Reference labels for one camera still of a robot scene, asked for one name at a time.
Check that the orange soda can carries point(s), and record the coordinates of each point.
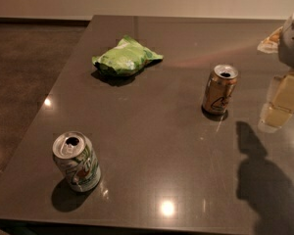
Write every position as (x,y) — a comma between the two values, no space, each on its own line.
(220,85)

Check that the green chip bag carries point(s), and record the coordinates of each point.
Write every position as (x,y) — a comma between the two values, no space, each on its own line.
(127,58)

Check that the green white soda can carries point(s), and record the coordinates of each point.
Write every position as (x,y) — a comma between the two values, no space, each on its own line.
(75,157)

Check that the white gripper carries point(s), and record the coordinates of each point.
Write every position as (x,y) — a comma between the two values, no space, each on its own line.
(292,42)

